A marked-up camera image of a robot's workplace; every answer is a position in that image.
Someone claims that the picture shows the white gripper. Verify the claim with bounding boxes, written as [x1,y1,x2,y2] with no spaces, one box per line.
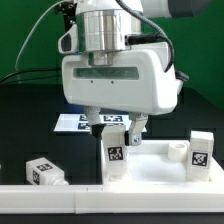
[62,42,181,146]

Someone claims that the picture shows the white square tabletop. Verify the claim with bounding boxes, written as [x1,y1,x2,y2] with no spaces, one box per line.
[101,140,224,183]

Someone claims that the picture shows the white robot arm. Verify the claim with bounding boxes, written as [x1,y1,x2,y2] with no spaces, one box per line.
[58,0,212,146]

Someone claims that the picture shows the white sheet with tags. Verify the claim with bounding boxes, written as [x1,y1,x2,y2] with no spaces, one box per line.
[54,114,131,132]

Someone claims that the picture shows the white L-shaped fence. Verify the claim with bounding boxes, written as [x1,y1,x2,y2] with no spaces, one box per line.
[0,162,224,214]

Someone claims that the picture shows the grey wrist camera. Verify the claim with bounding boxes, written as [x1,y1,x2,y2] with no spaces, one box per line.
[173,70,190,98]

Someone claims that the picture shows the black cables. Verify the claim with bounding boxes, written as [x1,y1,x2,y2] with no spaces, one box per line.
[0,66,64,86]

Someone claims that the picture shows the black camera stand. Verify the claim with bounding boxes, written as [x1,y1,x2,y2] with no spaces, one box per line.
[54,1,77,29]

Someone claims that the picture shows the white cable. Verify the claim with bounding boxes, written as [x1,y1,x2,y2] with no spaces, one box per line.
[14,0,72,84]

